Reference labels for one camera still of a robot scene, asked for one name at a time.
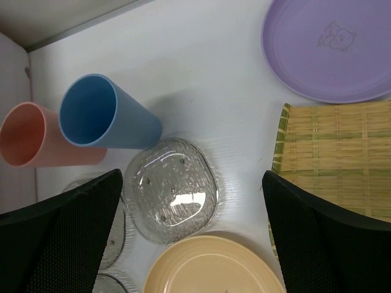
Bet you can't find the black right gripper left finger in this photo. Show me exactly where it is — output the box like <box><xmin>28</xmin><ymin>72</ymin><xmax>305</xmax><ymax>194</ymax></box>
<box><xmin>1</xmin><ymin>169</ymin><xmax>123</xmax><ymax>292</ymax></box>

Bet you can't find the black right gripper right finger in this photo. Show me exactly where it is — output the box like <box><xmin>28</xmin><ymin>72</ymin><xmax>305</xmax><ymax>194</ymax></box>
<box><xmin>262</xmin><ymin>171</ymin><xmax>390</xmax><ymax>292</ymax></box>

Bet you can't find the clear glass dish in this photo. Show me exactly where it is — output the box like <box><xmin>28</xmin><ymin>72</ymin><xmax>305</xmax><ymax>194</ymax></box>
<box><xmin>123</xmin><ymin>137</ymin><xmax>219</xmax><ymax>245</ymax></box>
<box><xmin>63</xmin><ymin>172</ymin><xmax>126</xmax><ymax>270</ymax></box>
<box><xmin>92</xmin><ymin>273</ymin><xmax>128</xmax><ymax>293</ymax></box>

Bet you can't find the woven bamboo tray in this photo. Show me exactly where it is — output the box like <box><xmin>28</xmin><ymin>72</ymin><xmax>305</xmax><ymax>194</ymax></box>
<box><xmin>268</xmin><ymin>103</ymin><xmax>391</xmax><ymax>262</ymax></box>

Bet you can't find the yellow plastic plate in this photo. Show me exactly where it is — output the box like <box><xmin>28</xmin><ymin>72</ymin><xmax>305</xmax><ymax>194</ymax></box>
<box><xmin>143</xmin><ymin>236</ymin><xmax>285</xmax><ymax>292</ymax></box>

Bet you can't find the pink plastic cup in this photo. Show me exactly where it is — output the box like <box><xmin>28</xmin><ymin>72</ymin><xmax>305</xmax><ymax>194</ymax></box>
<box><xmin>1</xmin><ymin>102</ymin><xmax>107</xmax><ymax>167</ymax></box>

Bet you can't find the blue plastic cup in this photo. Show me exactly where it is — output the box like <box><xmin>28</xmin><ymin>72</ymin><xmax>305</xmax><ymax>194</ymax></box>
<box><xmin>59</xmin><ymin>74</ymin><xmax>163</xmax><ymax>150</ymax></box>

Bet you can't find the purple plastic plate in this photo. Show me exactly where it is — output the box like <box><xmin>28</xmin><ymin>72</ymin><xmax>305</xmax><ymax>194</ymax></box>
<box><xmin>261</xmin><ymin>1</ymin><xmax>390</xmax><ymax>104</ymax></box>

